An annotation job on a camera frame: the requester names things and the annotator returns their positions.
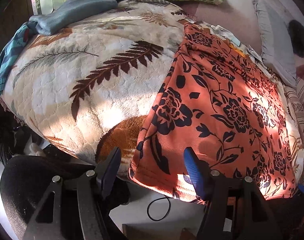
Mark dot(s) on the grey-blue pillow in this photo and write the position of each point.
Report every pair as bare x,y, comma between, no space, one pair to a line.
276,47

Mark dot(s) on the teal patterned cloth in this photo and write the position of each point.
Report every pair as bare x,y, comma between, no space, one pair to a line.
12,50

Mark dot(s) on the white leaf-print blanket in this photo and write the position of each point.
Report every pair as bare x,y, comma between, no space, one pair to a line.
91,84

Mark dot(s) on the folded blue towel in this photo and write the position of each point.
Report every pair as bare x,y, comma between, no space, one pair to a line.
69,12

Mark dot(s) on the white glove with teal cuff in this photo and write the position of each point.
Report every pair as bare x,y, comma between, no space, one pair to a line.
226,33

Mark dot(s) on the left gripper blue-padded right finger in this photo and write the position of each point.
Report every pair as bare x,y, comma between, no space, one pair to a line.
235,208

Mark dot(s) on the dark fuzzy cushion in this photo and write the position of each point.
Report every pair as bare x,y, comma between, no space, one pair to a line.
296,33

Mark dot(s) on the small pen and wrapper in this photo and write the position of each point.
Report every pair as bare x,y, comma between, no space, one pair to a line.
190,20

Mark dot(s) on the orange floral blouse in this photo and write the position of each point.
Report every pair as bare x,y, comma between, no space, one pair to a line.
227,110

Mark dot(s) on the grey crumpled cloth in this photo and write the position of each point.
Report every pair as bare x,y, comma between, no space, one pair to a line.
253,55

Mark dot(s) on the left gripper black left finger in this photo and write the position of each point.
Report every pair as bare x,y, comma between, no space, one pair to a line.
76,208

